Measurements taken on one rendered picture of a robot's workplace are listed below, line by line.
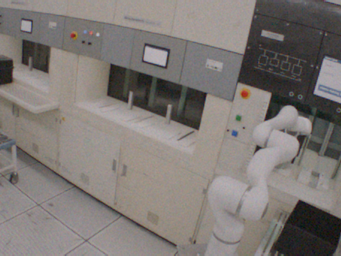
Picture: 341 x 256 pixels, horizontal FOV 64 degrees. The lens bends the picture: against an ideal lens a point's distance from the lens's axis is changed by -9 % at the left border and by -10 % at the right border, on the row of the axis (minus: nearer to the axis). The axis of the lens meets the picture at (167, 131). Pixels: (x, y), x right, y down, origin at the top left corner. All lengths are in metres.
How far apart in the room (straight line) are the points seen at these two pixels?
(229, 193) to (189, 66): 0.99
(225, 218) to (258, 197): 0.16
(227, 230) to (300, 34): 1.06
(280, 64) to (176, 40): 0.65
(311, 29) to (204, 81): 0.69
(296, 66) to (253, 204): 0.86
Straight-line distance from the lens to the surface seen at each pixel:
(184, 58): 1.88
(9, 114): 3.58
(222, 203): 1.12
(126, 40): 2.14
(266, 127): 1.41
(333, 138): 2.66
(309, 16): 1.68
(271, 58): 1.70
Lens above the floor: 1.73
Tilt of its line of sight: 22 degrees down
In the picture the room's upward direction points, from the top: 11 degrees clockwise
